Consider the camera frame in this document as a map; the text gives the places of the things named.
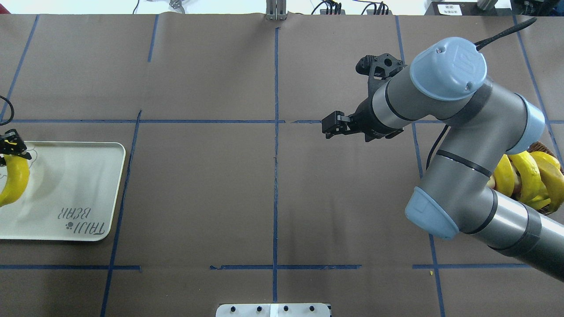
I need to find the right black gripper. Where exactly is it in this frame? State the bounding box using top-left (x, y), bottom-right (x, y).
top-left (322, 98), bottom-right (404, 142)

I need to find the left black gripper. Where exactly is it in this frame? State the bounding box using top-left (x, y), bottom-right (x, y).
top-left (0, 129), bottom-right (32, 160)

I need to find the yellow banana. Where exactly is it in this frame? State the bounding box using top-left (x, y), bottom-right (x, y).
top-left (492, 154), bottom-right (521, 197)
top-left (0, 155), bottom-right (30, 207)
top-left (509, 151), bottom-right (549, 204)

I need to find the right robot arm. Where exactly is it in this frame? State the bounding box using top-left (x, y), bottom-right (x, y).
top-left (322, 37), bottom-right (563, 280)

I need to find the wicker fruit basket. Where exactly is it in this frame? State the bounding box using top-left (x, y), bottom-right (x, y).
top-left (528, 142), bottom-right (564, 215)

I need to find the white bear tray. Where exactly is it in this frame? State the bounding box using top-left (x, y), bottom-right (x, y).
top-left (0, 141), bottom-right (126, 242)

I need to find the black label box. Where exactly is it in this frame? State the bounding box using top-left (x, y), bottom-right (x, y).
top-left (424, 1), bottom-right (480, 16)

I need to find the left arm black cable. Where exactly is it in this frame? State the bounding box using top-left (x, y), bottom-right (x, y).
top-left (0, 96), bottom-right (15, 126)

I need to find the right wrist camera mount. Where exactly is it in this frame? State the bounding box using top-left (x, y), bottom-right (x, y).
top-left (355, 53), bottom-right (407, 96)

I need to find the aluminium frame post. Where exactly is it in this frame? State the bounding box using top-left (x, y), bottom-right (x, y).
top-left (265, 0), bottom-right (287, 21)

